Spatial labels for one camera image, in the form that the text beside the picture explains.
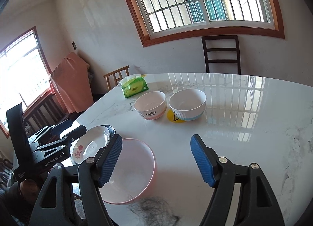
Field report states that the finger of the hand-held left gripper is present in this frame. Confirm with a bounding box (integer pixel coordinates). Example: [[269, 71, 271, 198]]
[[28, 119, 73, 144], [37, 125, 87, 152]]

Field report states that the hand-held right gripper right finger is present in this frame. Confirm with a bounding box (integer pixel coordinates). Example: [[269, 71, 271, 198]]
[[190, 134, 285, 226]]

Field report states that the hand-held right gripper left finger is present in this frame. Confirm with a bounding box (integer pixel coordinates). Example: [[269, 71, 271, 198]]
[[29, 133, 123, 226]]

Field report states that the white plate with pink flower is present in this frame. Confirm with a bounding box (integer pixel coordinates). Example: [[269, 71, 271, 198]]
[[70, 126, 110, 164]]

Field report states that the person's left forearm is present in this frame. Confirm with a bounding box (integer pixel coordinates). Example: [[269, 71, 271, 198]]
[[0, 181, 41, 219]]

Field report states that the dark wooden bench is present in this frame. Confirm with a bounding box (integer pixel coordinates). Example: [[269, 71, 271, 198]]
[[23, 94, 74, 141]]

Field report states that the orange cloth cover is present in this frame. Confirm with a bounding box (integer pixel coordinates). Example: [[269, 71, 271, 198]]
[[49, 52, 94, 113]]

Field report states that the yellow round sticker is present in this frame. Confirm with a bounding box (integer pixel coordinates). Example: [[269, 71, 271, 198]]
[[167, 109, 187, 124]]

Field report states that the white bowl with blue band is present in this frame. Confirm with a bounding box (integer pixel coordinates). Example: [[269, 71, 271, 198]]
[[169, 89, 206, 121]]

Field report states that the narrow wooden framed window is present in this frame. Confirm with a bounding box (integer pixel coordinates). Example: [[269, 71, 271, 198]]
[[0, 26, 52, 138]]

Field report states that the white bowl with pink stripes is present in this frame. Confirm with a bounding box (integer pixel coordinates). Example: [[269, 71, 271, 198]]
[[134, 91, 167, 120]]

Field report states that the green tissue pack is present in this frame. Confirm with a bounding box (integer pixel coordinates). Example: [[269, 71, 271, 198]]
[[121, 74, 149, 99]]

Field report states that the light wooden chair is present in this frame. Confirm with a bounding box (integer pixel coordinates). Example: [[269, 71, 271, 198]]
[[104, 66, 130, 92]]

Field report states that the dark wooden chair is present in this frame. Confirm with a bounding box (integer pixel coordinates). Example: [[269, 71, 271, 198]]
[[201, 35, 241, 75]]

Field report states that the large wooden framed window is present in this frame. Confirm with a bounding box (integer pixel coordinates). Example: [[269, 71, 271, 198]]
[[114, 0, 285, 47]]

